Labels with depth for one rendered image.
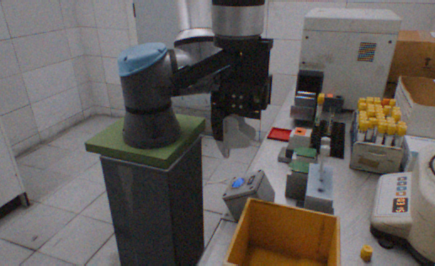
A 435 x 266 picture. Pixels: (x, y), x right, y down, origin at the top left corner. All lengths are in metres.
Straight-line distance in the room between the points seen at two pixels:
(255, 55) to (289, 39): 1.98
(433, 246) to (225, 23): 0.44
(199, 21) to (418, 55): 0.97
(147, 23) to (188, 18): 2.01
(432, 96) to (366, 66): 0.20
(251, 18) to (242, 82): 0.09
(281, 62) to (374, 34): 1.46
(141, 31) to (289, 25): 1.22
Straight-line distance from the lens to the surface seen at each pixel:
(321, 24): 1.08
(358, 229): 0.64
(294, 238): 0.52
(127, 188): 0.85
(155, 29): 2.76
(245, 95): 0.46
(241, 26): 0.44
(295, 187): 0.65
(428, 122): 0.86
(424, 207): 0.57
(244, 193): 0.55
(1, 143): 2.10
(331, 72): 1.10
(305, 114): 0.97
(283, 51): 2.46
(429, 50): 1.49
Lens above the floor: 1.28
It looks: 26 degrees down
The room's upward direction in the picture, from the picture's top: straight up
